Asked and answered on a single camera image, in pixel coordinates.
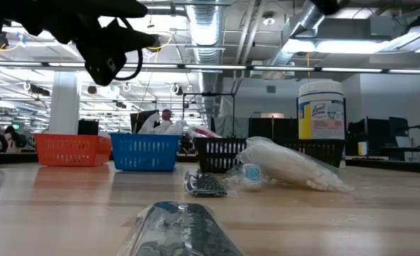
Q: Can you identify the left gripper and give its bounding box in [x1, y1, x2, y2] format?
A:
[0, 0, 158, 54]

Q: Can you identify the black comb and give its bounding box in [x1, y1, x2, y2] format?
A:
[183, 171, 232, 198]
[117, 201, 244, 256]

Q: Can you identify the blue white toothbrush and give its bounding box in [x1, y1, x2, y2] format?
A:
[226, 163, 268, 188]

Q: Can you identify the horizontal bar with light strips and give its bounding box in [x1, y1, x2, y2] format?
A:
[0, 60, 420, 75]

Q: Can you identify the black background monitor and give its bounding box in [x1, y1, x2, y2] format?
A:
[130, 109, 160, 134]

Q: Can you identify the white pillar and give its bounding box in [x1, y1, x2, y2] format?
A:
[48, 70, 82, 135]

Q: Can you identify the white Lysol wipes canister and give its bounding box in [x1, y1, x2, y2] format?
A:
[297, 80, 346, 141]

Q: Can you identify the black background cabinet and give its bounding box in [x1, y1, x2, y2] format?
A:
[77, 119, 99, 136]

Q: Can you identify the blue plastic basket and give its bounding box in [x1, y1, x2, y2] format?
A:
[109, 133, 181, 172]

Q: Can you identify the orange plastic basket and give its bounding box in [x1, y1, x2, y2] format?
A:
[34, 133, 113, 167]

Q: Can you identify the black monitor workstation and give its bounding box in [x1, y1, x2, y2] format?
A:
[347, 116, 420, 161]

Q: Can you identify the black plastic basket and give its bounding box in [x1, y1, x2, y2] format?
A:
[284, 139, 345, 169]
[195, 137, 248, 174]

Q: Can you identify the smooth silver ventilation duct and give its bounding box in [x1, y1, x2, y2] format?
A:
[262, 0, 342, 81]

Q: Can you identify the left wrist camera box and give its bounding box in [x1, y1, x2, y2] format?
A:
[76, 38, 127, 87]

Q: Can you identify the ribbed silver ventilation duct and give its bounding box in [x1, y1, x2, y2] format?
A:
[185, 0, 228, 129]

